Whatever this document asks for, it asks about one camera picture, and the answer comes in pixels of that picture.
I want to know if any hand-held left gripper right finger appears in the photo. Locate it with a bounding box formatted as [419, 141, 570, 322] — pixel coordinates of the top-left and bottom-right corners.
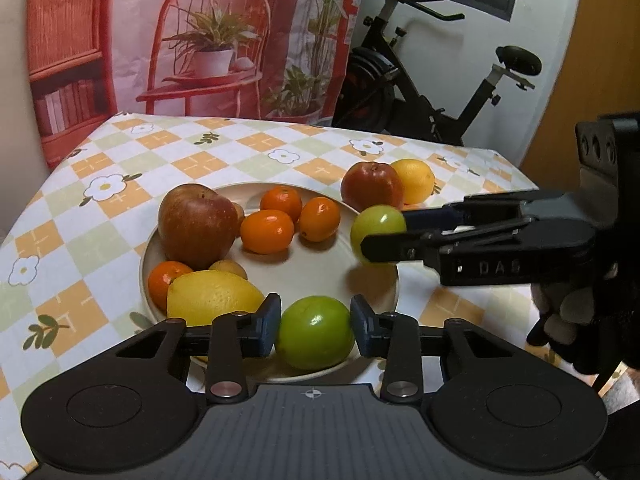
[350, 295, 521, 405]

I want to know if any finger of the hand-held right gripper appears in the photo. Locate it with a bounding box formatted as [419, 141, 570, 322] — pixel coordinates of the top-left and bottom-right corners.
[360, 216, 534, 265]
[399, 190, 542, 231]

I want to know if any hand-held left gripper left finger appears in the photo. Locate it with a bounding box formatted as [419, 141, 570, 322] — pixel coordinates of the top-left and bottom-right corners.
[107, 292, 282, 405]

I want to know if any green jujube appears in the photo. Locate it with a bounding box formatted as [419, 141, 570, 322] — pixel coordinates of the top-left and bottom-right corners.
[350, 205, 407, 264]
[275, 296, 355, 370]

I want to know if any round orange-yellow lemon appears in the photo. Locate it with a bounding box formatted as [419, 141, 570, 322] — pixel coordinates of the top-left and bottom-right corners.
[390, 158, 436, 205]

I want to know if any bright yellow lemon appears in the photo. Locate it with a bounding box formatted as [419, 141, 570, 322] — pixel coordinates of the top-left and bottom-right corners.
[166, 270, 266, 328]

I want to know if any dark red apple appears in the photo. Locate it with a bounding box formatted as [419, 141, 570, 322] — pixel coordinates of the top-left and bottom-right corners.
[340, 161, 404, 211]

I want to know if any beige plate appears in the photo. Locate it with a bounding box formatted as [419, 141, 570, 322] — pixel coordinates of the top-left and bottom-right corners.
[139, 182, 400, 385]

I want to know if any tangerine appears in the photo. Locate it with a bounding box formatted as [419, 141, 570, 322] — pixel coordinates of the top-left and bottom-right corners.
[148, 261, 193, 311]
[298, 197, 342, 242]
[260, 186, 304, 223]
[240, 210, 295, 255]

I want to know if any large streaky red apple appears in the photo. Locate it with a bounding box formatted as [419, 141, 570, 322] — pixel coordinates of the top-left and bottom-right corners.
[158, 184, 240, 271]

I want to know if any person's right hand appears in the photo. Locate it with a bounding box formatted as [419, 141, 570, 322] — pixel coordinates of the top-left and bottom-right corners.
[526, 259, 640, 377]

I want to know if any black exercise bike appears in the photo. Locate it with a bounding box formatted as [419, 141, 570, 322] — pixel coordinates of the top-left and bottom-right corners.
[332, 0, 543, 146]

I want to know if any checkered floral tablecloth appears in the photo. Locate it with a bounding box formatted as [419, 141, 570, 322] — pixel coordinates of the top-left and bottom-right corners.
[0, 112, 626, 476]

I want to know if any printed pink backdrop cloth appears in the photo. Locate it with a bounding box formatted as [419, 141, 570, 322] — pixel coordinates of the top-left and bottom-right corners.
[27, 0, 371, 171]

